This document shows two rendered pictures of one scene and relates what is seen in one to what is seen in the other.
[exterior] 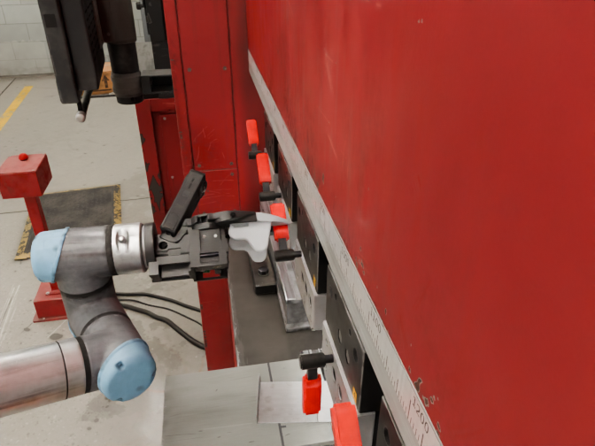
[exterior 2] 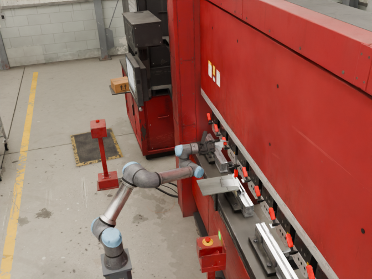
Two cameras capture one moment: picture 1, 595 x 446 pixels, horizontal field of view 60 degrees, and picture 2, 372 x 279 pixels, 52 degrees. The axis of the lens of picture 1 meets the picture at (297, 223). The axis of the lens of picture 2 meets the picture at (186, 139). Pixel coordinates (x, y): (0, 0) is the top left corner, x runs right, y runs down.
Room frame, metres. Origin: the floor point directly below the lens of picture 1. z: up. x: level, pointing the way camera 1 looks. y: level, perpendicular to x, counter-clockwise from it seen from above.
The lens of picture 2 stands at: (-1.62, 0.35, 2.62)
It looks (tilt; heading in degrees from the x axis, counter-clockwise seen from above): 29 degrees down; 359
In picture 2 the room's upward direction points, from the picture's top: 2 degrees counter-clockwise
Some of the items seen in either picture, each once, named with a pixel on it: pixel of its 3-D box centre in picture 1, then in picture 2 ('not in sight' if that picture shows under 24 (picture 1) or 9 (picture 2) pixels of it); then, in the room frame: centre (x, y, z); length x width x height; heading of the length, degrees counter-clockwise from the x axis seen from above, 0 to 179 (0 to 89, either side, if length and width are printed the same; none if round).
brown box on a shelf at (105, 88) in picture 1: (100, 76); (120, 83); (2.56, 0.98, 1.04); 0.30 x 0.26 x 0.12; 14
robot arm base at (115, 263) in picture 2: not in sight; (114, 255); (0.13, 0.79, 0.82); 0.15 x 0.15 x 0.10
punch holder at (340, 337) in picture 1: (373, 355); (247, 164); (0.44, -0.09, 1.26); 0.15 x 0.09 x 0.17; 10
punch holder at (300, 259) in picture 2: not in sight; (308, 253); (-0.35, -0.23, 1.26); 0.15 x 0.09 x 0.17; 10
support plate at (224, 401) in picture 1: (244, 408); (217, 185); (0.58, 0.09, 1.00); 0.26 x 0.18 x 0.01; 100
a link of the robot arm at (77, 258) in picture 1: (78, 255); (183, 150); (0.62, 0.32, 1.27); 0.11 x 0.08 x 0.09; 100
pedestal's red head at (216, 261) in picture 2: not in sight; (210, 249); (0.20, 0.17, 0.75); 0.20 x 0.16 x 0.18; 6
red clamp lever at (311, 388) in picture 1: (316, 384); (236, 170); (0.44, -0.02, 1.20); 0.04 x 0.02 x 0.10; 100
